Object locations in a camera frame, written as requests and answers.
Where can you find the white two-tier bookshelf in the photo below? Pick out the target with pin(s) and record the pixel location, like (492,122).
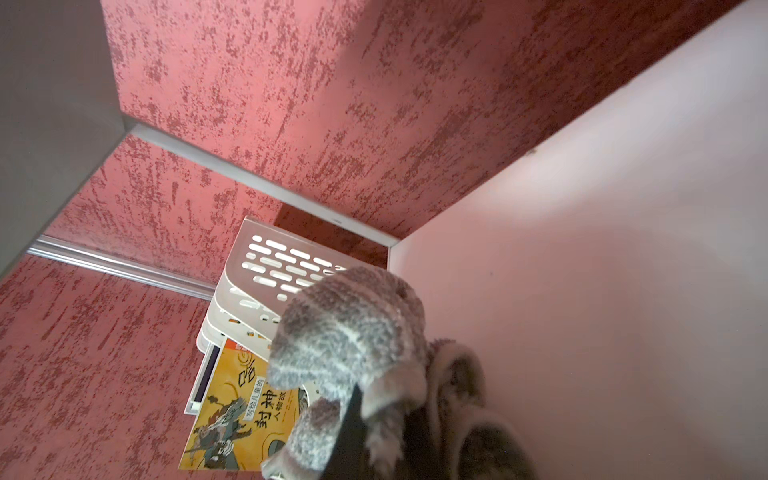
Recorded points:
(578,190)

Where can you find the grey knitted cloth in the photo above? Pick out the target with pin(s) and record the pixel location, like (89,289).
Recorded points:
(365,327)

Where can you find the white perforated magazine file rack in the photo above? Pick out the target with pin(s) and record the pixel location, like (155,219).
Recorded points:
(265,269)

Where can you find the yellow Chinese comic book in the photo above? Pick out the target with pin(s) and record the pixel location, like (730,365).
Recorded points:
(242,420)

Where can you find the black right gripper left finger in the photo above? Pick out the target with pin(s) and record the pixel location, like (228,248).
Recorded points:
(348,460)

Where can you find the blue white magazines stack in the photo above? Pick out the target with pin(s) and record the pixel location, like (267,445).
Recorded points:
(202,380)

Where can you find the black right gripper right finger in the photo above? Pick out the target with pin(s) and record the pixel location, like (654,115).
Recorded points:
(421,459)

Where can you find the left aluminium corner post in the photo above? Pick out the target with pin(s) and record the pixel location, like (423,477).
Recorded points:
(66,252)

